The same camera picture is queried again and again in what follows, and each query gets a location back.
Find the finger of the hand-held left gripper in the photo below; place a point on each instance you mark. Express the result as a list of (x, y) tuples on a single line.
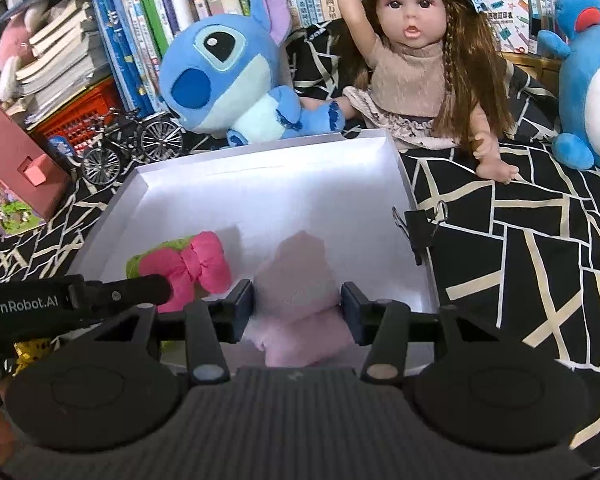
[(125, 292)]

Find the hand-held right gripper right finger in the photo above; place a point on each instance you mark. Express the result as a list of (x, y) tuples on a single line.
[(352, 312)]

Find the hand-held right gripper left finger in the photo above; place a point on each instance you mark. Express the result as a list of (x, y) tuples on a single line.
[(241, 310)]

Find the pale pink plush toy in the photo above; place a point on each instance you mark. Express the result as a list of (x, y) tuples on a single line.
[(295, 280)]

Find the pink bow green scrunchie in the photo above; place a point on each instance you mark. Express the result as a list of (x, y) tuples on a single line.
[(195, 265)]

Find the white cardboard box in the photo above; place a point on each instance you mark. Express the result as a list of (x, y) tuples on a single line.
[(260, 200)]

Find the yellow sequin bow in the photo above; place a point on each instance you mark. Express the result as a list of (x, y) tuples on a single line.
[(32, 352)]

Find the black binder clip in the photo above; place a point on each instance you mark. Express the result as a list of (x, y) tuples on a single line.
[(422, 227)]

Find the pink model house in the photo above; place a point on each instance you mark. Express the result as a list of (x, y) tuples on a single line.
[(10, 160)]

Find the miniature black bicycle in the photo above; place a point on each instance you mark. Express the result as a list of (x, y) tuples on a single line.
[(125, 135)]

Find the small blue round toy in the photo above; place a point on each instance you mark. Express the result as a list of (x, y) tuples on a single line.
[(60, 147)]

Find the red plastic basket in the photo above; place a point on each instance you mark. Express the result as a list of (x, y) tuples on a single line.
[(80, 115)]

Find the black patterned blanket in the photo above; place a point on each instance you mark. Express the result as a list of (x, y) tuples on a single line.
[(530, 260)]

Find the blue alien plush toy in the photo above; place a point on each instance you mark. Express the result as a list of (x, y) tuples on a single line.
[(215, 70)]

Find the long-haired baby doll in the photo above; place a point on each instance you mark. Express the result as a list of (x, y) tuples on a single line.
[(410, 75)]

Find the stack of lying books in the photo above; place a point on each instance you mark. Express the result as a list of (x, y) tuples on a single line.
[(60, 50)]

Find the row of standing books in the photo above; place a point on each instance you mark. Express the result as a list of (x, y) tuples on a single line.
[(130, 35)]

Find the wooden board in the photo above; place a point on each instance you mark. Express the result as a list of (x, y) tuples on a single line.
[(530, 65)]

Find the round blue white plush toy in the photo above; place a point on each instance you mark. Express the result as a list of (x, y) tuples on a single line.
[(580, 85)]

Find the pencil print box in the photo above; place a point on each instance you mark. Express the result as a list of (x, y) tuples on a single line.
[(500, 15)]

